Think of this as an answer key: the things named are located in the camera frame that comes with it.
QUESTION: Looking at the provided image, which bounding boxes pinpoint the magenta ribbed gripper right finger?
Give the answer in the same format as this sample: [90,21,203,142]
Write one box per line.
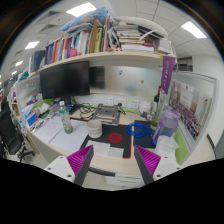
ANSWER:
[134,145,161,185]

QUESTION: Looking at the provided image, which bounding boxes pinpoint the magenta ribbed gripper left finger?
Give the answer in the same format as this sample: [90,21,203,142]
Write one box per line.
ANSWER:
[67,145,94,186]

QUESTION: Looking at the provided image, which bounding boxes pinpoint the purple transparent water pitcher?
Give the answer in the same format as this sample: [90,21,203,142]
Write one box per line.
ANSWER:
[152,106,180,144]

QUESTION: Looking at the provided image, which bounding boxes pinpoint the green plastic water bottle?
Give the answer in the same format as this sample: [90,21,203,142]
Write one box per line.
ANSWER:
[59,101,73,134]

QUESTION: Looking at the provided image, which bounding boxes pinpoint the white paper slips on mat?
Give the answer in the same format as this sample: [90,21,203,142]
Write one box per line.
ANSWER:
[87,140,124,158]

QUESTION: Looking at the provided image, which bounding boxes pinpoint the white tissue paper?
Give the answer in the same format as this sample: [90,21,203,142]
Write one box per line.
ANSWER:
[155,135,179,159]

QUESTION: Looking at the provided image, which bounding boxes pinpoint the white ceramic cup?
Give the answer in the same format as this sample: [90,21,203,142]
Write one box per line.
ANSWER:
[87,120,102,138]

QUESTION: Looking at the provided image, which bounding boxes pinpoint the black mat with red circle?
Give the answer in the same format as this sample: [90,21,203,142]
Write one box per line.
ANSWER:
[82,124,132,159]

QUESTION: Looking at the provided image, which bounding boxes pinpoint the white paper sheets on desk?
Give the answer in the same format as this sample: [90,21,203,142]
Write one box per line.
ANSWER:
[35,117,88,152]

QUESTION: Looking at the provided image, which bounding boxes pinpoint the grey laptop stand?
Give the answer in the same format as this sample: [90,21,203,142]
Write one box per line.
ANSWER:
[92,104,120,126]

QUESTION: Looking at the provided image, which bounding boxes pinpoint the black office chair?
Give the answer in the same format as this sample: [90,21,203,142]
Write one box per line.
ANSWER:
[0,99,34,162]

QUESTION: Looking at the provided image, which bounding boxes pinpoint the black computer monitor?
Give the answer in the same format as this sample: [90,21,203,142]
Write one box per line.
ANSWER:
[40,61,90,99]

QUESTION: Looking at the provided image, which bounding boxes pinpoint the photo board on partition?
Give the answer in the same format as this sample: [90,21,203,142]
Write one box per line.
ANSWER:
[169,80,213,140]

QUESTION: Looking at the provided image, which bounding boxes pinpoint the purple hanging banner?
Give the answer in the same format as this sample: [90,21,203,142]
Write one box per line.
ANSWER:
[161,56,175,93]

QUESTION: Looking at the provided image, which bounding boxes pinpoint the stack of books right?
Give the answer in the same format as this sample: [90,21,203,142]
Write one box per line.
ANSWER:
[113,24,172,54]

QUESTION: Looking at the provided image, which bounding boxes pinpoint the row of upright books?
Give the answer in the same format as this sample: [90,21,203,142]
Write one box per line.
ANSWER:
[29,13,113,73]

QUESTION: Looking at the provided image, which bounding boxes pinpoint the blue coiled cable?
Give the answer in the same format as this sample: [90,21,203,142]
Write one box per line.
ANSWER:
[126,121,153,138]

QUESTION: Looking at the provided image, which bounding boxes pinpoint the wall power sockets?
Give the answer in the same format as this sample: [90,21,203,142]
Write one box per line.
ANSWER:
[104,96,139,109]

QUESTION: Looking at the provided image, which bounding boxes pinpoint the white wall shelf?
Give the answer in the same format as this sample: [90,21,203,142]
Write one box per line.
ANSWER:
[14,50,178,88]

